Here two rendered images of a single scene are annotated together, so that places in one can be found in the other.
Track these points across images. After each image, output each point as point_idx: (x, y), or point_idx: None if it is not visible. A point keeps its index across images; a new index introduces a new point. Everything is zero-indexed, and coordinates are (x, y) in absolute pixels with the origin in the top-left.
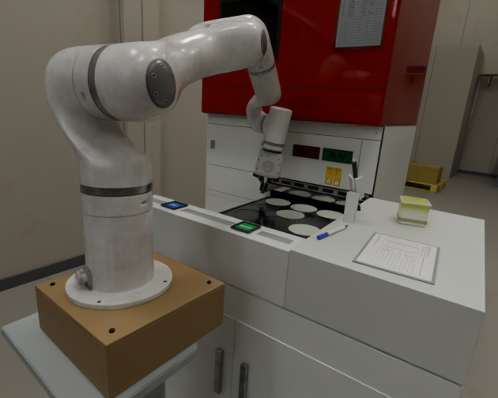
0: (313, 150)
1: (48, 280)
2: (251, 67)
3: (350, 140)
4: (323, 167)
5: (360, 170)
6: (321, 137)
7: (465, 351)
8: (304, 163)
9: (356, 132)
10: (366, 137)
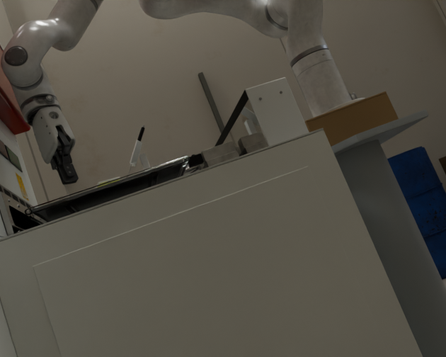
0: (2, 145)
1: (378, 93)
2: (100, 1)
3: (10, 142)
4: (14, 173)
5: (27, 180)
6: None
7: None
8: (4, 163)
9: (9, 134)
10: (14, 142)
